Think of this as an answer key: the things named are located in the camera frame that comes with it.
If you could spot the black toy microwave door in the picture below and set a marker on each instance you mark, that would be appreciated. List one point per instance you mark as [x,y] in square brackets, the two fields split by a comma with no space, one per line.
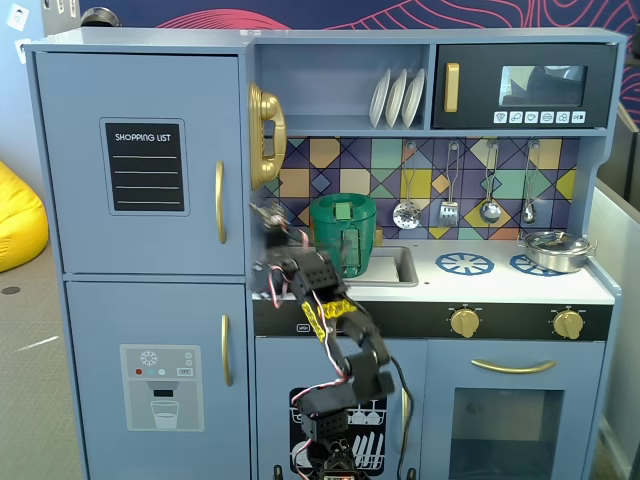
[480,90]

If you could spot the steel toy spoon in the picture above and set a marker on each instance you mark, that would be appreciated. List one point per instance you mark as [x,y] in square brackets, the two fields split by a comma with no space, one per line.
[529,214]

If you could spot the shopping list fridge door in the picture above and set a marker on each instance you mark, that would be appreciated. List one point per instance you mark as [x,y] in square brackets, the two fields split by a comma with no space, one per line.
[75,225]

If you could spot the blue oven door with window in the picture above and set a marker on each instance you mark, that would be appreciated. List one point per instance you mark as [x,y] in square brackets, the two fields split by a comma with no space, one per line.
[440,400]

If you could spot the blue toy kitchen unit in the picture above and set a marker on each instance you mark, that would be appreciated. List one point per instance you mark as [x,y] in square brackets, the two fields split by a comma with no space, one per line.
[325,90]

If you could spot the steel pot with lid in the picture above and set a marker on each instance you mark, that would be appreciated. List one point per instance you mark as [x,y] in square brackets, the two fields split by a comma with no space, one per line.
[555,255]

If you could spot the grey box with sockets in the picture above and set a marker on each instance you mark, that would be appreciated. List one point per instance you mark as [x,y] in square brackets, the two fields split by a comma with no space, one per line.
[60,22]

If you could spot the grey toy sink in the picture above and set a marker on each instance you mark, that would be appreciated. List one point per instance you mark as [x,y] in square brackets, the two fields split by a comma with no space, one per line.
[400,270]

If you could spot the steel toy spatula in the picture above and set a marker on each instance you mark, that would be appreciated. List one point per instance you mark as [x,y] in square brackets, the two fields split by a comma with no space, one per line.
[448,214]

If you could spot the white toy plate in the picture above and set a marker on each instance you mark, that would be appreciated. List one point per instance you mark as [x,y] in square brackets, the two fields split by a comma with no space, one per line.
[379,97]
[414,97]
[396,97]

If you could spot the ice dispenser fridge door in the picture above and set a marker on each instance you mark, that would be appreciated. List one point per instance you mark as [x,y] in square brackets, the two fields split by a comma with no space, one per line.
[100,325]

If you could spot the steel toy ladle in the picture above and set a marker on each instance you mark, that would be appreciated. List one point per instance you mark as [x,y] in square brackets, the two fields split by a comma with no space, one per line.
[490,212]

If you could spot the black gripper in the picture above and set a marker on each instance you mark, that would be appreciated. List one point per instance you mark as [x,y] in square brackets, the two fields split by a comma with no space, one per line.
[273,237]

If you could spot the dishwasher print cabinet door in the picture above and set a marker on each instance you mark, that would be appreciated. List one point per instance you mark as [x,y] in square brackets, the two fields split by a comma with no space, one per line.
[280,360]

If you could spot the yellow bean bag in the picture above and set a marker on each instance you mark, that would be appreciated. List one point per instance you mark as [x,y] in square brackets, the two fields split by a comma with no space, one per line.
[20,215]

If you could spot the white wall outlet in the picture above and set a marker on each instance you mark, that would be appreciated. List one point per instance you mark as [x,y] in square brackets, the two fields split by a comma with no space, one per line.
[23,50]
[17,15]

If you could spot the grey desk divider panel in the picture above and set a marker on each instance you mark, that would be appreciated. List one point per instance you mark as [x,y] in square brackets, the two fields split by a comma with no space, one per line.
[620,300]

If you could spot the gold toy telephone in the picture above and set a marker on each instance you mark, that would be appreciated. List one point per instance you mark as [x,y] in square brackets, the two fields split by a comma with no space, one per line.
[265,110]

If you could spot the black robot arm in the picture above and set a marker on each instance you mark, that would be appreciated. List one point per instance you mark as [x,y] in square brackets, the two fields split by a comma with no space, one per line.
[370,380]

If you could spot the steel toy skimmer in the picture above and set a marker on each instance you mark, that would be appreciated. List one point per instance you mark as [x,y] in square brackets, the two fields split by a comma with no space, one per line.
[406,216]

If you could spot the green plastic container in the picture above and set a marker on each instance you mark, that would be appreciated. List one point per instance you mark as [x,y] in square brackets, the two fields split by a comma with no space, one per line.
[330,235]

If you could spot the small camera circuit board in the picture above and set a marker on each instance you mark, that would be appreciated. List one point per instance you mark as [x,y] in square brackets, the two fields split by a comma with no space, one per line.
[270,216]

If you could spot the gold stove knob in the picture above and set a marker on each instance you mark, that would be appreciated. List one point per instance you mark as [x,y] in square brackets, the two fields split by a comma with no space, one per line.
[567,324]
[464,322]

